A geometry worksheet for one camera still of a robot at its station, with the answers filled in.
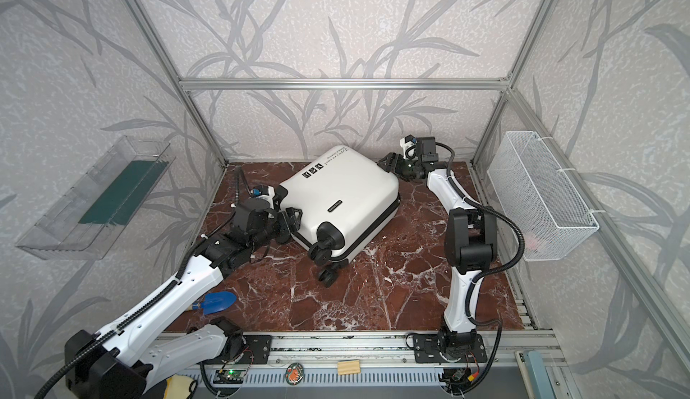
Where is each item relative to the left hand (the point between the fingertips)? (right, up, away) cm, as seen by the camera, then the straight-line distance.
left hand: (296, 206), depth 78 cm
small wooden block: (+16, -43, -7) cm, 46 cm away
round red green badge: (+1, -43, -8) cm, 44 cm away
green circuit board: (-16, -45, -7) cm, 49 cm away
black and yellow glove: (-26, -44, -12) cm, 53 cm away
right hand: (+28, +16, +17) cm, 36 cm away
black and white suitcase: (+15, +1, +3) cm, 15 cm away
